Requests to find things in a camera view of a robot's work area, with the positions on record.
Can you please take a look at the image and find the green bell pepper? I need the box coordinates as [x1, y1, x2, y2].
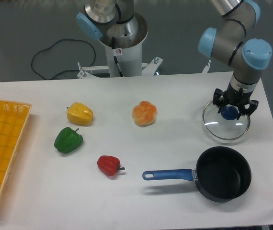
[54, 127, 84, 154]

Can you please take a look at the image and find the glass lid blue knob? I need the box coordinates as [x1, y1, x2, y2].
[202, 100, 251, 141]

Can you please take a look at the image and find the red bell pepper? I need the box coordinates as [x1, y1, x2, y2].
[96, 155, 125, 179]

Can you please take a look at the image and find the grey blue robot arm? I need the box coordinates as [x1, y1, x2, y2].
[76, 0, 272, 120]

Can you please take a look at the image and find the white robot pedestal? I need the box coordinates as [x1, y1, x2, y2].
[76, 13, 163, 77]

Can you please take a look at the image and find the yellow bell pepper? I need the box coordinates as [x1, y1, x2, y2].
[67, 102, 93, 126]

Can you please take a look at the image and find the black cable on floor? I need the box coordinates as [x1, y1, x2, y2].
[31, 38, 96, 81]

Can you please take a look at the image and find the black saucepan blue handle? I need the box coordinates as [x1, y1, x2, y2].
[142, 146, 251, 203]

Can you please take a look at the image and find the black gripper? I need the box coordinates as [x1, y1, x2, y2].
[213, 84, 259, 120]

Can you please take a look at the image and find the orange knotted bread roll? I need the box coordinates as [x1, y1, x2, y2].
[132, 101, 157, 127]

